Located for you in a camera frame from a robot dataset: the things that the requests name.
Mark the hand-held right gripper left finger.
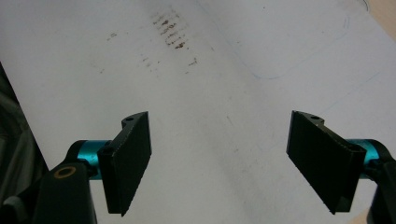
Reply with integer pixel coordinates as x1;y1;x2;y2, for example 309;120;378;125
76;110;153;217

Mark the white table mat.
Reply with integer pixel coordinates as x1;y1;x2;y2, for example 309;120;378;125
0;0;396;224

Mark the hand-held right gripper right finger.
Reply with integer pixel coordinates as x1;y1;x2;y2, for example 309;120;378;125
286;110;381;216

